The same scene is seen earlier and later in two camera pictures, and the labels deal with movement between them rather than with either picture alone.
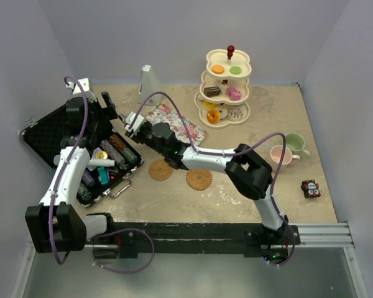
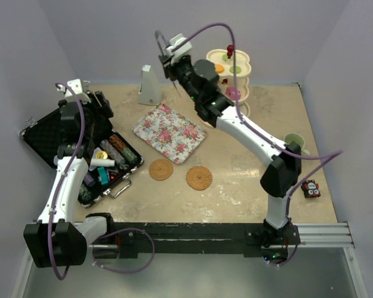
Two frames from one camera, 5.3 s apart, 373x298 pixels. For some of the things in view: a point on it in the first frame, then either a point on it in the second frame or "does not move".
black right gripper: [137, 136] -> [170, 69]
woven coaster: [199, 179] does not move
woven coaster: [160, 170] does not move
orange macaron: [217, 69] does not move
